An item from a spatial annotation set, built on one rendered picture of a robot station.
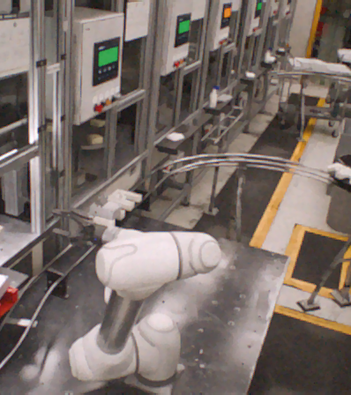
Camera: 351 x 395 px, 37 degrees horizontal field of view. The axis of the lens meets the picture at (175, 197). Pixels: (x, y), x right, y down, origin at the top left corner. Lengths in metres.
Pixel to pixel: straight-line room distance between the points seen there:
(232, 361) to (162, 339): 0.42
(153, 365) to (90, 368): 0.22
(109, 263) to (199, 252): 0.23
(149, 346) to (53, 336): 0.51
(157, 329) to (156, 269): 0.56
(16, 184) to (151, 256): 1.27
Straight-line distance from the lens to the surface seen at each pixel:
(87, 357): 1.80
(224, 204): 4.83
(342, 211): 4.71
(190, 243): 1.34
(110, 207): 2.60
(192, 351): 2.18
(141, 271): 1.30
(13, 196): 2.49
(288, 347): 3.35
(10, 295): 1.99
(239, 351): 2.22
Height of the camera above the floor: 2.15
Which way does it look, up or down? 26 degrees down
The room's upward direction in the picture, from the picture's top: 7 degrees clockwise
